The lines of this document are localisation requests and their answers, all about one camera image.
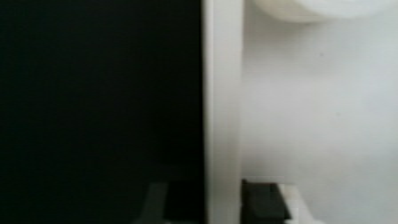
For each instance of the white square table top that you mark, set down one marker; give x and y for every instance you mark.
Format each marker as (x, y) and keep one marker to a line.
(302, 113)

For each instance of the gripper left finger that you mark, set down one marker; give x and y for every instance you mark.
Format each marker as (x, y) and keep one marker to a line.
(172, 204)

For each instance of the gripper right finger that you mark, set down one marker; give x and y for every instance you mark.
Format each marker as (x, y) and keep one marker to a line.
(271, 205)

